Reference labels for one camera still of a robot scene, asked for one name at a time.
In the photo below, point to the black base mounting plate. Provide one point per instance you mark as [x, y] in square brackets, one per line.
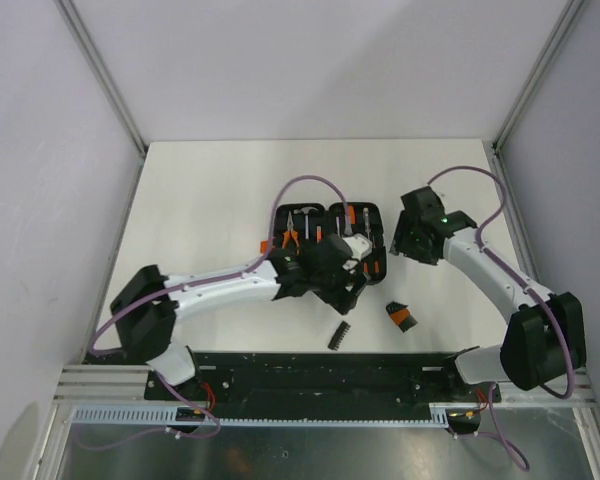
[344, 379]

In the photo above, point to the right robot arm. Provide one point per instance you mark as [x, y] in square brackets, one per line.
[545, 336]

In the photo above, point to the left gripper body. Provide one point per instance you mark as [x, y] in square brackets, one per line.
[330, 287]

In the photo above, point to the orange handled pliers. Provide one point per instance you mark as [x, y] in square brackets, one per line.
[290, 236]

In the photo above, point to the claw hammer black handle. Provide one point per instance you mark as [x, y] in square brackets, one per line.
[309, 213]

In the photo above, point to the orange handled screwdriver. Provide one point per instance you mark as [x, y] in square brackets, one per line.
[351, 216]

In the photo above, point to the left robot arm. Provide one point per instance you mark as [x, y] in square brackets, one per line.
[152, 303]

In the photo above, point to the right aluminium frame post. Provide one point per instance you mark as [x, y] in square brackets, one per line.
[549, 53]

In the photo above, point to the black bit holder strip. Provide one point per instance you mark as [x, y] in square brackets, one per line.
[338, 336]

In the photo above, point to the grey slotted cable duct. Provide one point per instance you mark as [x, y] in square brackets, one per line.
[392, 415]

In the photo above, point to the aluminium frame post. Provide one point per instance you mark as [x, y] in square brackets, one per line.
[549, 53]
[79, 31]

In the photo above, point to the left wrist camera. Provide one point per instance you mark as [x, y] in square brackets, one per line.
[360, 247]

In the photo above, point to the black plastic tool case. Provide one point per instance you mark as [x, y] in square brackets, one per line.
[331, 220]

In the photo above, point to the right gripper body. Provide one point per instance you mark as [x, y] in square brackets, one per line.
[406, 242]

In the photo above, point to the left aluminium frame post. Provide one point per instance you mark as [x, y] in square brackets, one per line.
[79, 31]

